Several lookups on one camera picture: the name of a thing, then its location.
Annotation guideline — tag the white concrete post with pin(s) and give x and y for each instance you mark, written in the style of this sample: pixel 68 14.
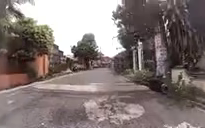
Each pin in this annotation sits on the white concrete post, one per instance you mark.
pixel 160 55

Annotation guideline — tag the grey asphalt road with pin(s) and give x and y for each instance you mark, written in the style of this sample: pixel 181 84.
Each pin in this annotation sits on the grey asphalt road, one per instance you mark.
pixel 73 106

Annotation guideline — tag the large trees with dark foliage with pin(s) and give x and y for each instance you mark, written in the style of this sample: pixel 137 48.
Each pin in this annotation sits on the large trees with dark foliage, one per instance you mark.
pixel 146 20

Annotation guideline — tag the white gate pillars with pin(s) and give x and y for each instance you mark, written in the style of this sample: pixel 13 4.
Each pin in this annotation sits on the white gate pillars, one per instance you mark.
pixel 137 55

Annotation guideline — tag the pale speed bump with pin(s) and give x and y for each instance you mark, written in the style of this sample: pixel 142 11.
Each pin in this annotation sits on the pale speed bump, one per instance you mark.
pixel 90 87

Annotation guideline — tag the dark green tree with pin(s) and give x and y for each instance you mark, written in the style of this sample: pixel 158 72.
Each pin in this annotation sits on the dark green tree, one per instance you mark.
pixel 86 49

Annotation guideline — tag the orange boundary wall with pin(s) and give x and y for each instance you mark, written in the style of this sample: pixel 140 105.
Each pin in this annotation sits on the orange boundary wall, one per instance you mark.
pixel 10 75

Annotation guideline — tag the green bushy tree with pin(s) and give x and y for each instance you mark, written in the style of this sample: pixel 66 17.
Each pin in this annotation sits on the green bushy tree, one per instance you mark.
pixel 33 35

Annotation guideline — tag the roadside weeds and bushes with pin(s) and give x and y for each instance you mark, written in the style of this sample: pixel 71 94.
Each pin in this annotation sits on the roadside weeds and bushes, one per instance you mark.
pixel 156 83

